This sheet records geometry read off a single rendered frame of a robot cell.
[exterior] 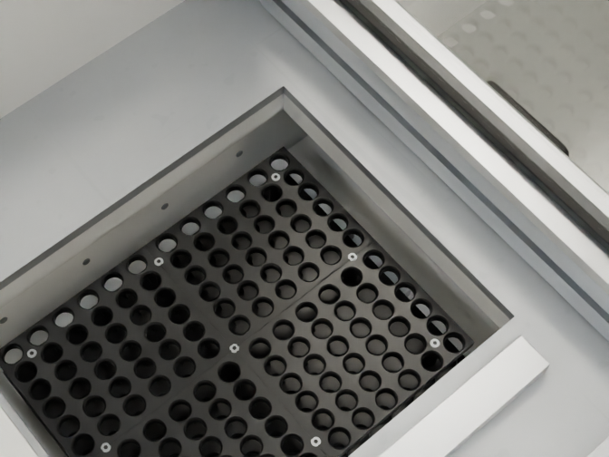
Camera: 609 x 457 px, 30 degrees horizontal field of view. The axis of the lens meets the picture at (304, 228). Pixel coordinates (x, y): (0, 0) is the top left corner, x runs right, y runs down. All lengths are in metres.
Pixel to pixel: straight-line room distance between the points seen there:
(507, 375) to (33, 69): 0.33
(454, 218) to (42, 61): 0.26
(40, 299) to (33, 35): 0.17
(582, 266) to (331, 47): 0.20
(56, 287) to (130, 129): 0.12
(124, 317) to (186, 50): 0.17
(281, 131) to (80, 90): 0.15
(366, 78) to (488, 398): 0.20
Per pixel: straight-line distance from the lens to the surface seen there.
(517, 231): 0.64
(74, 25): 0.69
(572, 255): 0.62
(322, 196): 0.72
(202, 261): 0.70
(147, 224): 0.75
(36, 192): 0.68
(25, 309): 0.73
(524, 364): 0.62
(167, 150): 0.68
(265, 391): 0.66
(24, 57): 0.69
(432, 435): 0.60
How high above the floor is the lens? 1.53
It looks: 63 degrees down
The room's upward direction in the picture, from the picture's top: 2 degrees clockwise
